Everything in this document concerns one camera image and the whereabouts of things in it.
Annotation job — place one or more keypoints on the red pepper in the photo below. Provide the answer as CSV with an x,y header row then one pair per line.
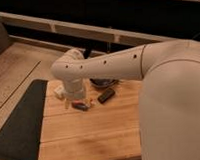
x,y
78,103

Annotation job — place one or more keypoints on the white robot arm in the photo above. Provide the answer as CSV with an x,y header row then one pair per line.
x,y
169,101

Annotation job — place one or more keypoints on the dark ceramic bowl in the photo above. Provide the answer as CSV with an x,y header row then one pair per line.
x,y
102,83

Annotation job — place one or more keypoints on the black rectangular box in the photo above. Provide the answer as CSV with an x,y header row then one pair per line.
x,y
106,95

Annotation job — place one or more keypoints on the blue sponge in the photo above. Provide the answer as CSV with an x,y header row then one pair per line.
x,y
81,107

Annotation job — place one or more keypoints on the white bottle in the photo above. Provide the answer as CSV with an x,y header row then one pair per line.
x,y
59,92

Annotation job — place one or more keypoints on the dark floor mat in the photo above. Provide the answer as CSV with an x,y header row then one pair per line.
x,y
20,134

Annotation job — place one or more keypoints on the white shelf rail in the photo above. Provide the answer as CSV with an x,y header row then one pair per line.
x,y
81,30

